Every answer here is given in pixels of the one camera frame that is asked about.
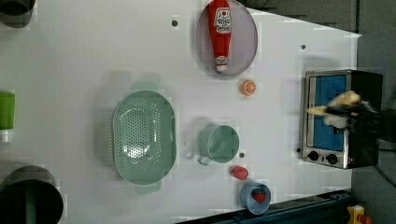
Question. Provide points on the green perforated colander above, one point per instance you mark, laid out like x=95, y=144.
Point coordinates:
x=144, y=137

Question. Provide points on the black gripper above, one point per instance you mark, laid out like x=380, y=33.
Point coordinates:
x=365, y=120

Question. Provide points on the red strawberry on table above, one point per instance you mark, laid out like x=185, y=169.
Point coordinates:
x=240, y=172

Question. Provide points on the yellow orange object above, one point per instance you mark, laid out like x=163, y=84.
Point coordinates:
x=358, y=216

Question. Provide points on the dark cylinder top left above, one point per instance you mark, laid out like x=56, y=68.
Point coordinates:
x=16, y=13

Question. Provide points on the grey round plate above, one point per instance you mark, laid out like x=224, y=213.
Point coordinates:
x=244, y=41

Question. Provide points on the red ketchup bottle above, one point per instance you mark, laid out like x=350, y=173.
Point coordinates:
x=220, y=30

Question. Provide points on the blue cup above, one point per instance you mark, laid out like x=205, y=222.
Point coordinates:
x=246, y=199

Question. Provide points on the orange half slice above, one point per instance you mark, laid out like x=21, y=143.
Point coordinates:
x=247, y=87

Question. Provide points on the toaster oven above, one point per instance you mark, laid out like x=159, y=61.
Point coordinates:
x=326, y=145

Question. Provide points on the strawberry inside blue cup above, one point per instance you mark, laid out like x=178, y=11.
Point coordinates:
x=259, y=195

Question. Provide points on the green mug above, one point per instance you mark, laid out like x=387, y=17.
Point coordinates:
x=218, y=143

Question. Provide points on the black round container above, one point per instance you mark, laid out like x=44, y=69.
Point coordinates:
x=29, y=196

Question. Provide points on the green bottle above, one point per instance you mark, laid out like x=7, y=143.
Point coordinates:
x=7, y=111

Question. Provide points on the peeled plush banana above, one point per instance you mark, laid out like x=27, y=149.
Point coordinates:
x=337, y=111

